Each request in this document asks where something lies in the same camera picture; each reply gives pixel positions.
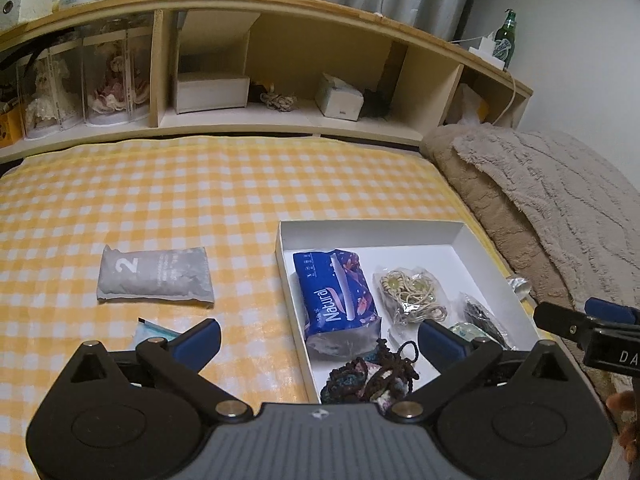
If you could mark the blue tissue pack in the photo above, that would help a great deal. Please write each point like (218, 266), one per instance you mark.
(332, 300)

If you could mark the yellow white bag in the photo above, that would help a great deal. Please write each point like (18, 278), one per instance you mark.
(472, 107)

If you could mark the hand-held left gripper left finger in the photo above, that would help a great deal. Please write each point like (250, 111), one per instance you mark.
(199, 344)

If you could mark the green glass bottle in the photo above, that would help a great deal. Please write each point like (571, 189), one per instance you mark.
(506, 40)

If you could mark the grey numbered pouch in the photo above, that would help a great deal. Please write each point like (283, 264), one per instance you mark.
(155, 275)

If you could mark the small teal label packet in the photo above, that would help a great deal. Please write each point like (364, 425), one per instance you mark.
(152, 332)

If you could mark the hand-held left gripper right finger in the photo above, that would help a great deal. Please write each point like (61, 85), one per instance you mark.
(441, 344)

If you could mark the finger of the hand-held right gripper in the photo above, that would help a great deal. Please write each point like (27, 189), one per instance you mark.
(612, 309)
(565, 319)

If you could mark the white tissue box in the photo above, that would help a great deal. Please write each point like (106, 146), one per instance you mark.
(340, 100)

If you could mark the beige fleece blanket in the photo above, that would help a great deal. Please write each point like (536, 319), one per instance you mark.
(550, 195)

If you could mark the crumpled foil wrapper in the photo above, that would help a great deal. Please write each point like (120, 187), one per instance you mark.
(520, 287)

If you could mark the yellow printed box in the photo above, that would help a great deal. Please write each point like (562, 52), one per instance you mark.
(10, 127)

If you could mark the white shallow cardboard box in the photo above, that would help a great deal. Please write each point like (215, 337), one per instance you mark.
(440, 255)

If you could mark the open white cardboard box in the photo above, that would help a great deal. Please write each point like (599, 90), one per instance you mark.
(210, 92)

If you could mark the wooden headboard shelf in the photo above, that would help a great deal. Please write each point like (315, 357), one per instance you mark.
(300, 20)

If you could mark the dark brown crocheted piece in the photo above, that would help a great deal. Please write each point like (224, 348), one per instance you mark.
(360, 377)

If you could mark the yellow checked bed sheet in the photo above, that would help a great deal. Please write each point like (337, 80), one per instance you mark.
(150, 200)

